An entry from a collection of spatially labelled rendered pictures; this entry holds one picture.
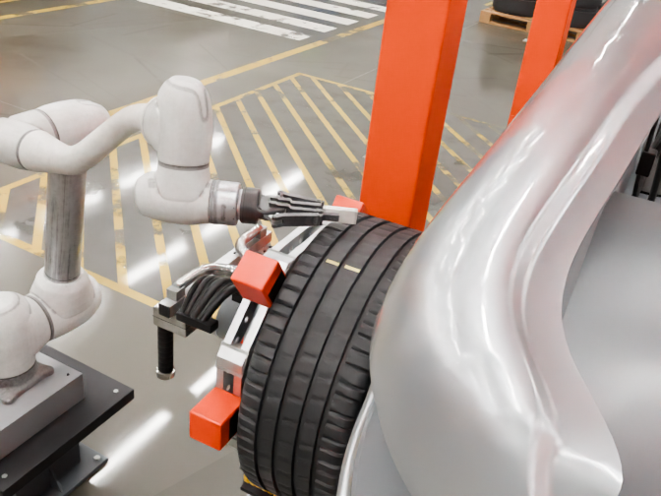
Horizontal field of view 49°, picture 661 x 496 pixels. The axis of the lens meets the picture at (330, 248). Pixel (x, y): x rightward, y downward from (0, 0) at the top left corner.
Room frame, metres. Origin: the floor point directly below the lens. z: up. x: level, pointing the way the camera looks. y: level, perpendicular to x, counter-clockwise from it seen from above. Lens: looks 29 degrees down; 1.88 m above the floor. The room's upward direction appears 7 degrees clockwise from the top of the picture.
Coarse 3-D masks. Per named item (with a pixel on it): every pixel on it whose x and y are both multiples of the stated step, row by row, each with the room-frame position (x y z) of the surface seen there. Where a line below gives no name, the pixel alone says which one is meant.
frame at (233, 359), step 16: (288, 240) 1.35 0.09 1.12; (304, 240) 1.41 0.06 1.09; (272, 256) 1.27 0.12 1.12; (288, 256) 1.28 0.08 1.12; (288, 272) 1.25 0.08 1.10; (240, 304) 1.20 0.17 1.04; (256, 304) 1.23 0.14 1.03; (240, 320) 1.18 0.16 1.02; (256, 320) 1.17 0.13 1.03; (240, 336) 1.18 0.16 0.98; (256, 336) 1.15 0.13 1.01; (224, 352) 1.13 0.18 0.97; (240, 352) 1.13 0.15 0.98; (224, 368) 1.12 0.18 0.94; (240, 368) 1.11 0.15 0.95; (224, 384) 1.13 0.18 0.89; (240, 384) 1.11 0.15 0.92
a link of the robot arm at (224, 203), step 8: (216, 184) 1.30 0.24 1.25; (224, 184) 1.31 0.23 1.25; (232, 184) 1.31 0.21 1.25; (240, 184) 1.33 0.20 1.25; (216, 192) 1.29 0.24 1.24; (224, 192) 1.29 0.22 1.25; (232, 192) 1.29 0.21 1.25; (240, 192) 1.31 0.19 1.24; (216, 200) 1.27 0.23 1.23; (224, 200) 1.28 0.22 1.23; (232, 200) 1.28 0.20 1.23; (240, 200) 1.29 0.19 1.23; (216, 208) 1.27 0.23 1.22; (224, 208) 1.27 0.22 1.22; (232, 208) 1.27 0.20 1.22; (216, 216) 1.27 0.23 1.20; (224, 216) 1.27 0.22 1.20; (232, 216) 1.27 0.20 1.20; (224, 224) 1.29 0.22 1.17; (232, 224) 1.28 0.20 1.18
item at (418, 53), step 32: (416, 0) 1.81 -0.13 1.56; (448, 0) 1.78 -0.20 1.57; (384, 32) 1.84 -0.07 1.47; (416, 32) 1.80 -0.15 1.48; (448, 32) 1.80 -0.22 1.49; (384, 64) 1.83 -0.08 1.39; (416, 64) 1.80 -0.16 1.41; (448, 64) 1.85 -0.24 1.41; (384, 96) 1.83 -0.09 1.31; (416, 96) 1.79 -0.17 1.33; (448, 96) 1.90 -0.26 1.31; (384, 128) 1.82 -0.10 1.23; (416, 128) 1.79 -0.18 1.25; (384, 160) 1.82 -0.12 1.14; (416, 160) 1.78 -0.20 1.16; (384, 192) 1.81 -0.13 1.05; (416, 192) 1.78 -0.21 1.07; (416, 224) 1.84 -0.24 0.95
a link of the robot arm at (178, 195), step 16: (144, 176) 1.30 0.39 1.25; (160, 176) 1.28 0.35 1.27; (176, 176) 1.27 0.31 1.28; (192, 176) 1.28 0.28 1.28; (208, 176) 1.31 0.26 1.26; (144, 192) 1.27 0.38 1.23; (160, 192) 1.26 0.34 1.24; (176, 192) 1.26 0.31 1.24; (192, 192) 1.27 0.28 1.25; (208, 192) 1.28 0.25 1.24; (144, 208) 1.26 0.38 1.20; (160, 208) 1.26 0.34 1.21; (176, 208) 1.26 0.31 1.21; (192, 208) 1.26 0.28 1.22; (208, 208) 1.27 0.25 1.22; (192, 224) 1.28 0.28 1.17
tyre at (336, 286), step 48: (336, 240) 1.28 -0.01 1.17; (384, 240) 1.29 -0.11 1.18; (288, 288) 1.16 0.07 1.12; (336, 288) 1.15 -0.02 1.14; (384, 288) 1.15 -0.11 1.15; (288, 336) 1.09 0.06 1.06; (336, 336) 1.08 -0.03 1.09; (288, 384) 1.04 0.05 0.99; (336, 384) 1.02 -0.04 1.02; (240, 432) 1.04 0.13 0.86; (288, 432) 1.00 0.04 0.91; (336, 432) 0.97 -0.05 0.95; (288, 480) 1.00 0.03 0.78; (336, 480) 0.96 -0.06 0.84
